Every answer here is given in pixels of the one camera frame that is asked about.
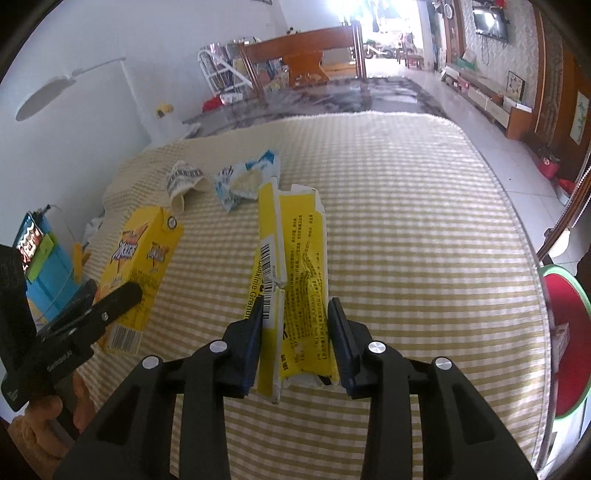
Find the wooden table with striped edge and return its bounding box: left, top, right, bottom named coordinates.
left=537, top=152, right=591, bottom=260

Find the wooden partition wall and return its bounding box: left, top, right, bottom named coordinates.
left=530, top=9, right=591, bottom=158

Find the framed picture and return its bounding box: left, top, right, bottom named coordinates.
left=507, top=70, right=527, bottom=103

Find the small yellow wrapper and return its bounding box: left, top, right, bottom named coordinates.
left=69, top=242, right=91, bottom=283

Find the white wire rack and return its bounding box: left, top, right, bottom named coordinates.
left=198, top=42, right=260, bottom=101

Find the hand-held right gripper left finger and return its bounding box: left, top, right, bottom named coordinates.
left=53, top=295, right=267, bottom=480

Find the blue white wrapper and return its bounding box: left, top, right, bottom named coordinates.
left=212, top=148, right=282, bottom=213

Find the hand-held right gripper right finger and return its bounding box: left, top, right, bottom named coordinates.
left=326, top=298, right=539, bottom=480

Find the yellow box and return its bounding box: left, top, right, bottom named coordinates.
left=252, top=181, right=340, bottom=406

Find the yellow carton with orange print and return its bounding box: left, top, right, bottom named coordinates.
left=95, top=205, right=185, bottom=356

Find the wall television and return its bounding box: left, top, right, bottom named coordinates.
left=473, top=6, right=511, bottom=45

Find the person's left hand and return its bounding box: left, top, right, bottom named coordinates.
left=9, top=369, right=101, bottom=462

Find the low television cabinet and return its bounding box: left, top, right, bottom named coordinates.
left=441, top=65, right=537, bottom=140

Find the striped tablecloth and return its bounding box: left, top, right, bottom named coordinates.
left=69, top=111, right=556, bottom=480

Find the white desk lamp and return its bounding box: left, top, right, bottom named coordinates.
left=15, top=56, right=202, bottom=149

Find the blue green carton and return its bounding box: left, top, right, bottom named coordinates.
left=14, top=211, right=82, bottom=320

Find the red basin with green rim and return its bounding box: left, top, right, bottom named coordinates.
left=538, top=265, right=591, bottom=419

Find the pink white packet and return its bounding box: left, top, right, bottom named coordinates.
left=551, top=323, right=571, bottom=376

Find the grey patterned rug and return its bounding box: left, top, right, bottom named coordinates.
left=184, top=76, right=450, bottom=138

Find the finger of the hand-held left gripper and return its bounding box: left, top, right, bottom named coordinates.
left=34, top=278, right=99, bottom=334
left=44, top=281, right=144, bottom=347

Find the white paper poster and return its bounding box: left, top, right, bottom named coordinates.
left=570, top=90, right=590, bottom=145

